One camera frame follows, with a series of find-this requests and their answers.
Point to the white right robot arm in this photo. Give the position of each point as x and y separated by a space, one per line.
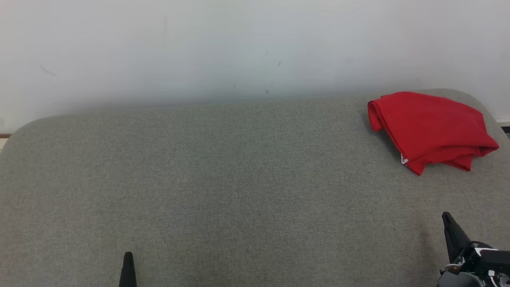
458 280

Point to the red jersey with white sleeves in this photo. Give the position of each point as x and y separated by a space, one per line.
430 127

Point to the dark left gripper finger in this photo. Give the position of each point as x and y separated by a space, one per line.
128 273

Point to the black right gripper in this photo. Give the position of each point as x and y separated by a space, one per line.
490 265

